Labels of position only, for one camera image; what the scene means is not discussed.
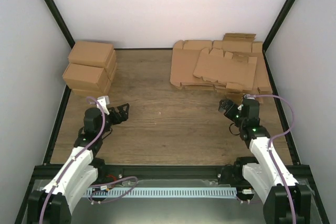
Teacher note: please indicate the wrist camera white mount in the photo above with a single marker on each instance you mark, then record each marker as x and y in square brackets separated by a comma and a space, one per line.
[102, 103]
[245, 97]

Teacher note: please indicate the light blue slotted cable duct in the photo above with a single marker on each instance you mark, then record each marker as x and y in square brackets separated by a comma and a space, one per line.
[177, 192]

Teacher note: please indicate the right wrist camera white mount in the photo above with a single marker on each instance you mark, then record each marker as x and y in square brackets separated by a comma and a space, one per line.
[245, 97]

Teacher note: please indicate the stack of flat cardboard blanks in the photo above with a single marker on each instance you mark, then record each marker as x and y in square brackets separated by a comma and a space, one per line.
[185, 56]

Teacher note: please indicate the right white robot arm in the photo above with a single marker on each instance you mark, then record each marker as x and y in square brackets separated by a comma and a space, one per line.
[284, 199]

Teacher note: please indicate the cardboard box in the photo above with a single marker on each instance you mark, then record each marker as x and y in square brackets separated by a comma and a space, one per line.
[88, 78]
[96, 54]
[226, 68]
[86, 93]

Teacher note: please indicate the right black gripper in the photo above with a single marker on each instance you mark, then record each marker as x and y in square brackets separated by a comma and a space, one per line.
[221, 108]

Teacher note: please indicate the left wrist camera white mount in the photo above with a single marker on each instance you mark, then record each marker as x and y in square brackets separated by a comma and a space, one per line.
[102, 103]

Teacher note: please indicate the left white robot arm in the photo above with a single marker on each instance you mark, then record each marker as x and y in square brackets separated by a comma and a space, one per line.
[56, 202]

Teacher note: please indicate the black aluminium frame rail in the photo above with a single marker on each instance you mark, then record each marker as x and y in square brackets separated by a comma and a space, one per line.
[225, 172]

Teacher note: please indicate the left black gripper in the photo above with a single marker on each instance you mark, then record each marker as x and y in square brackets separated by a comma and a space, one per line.
[117, 119]

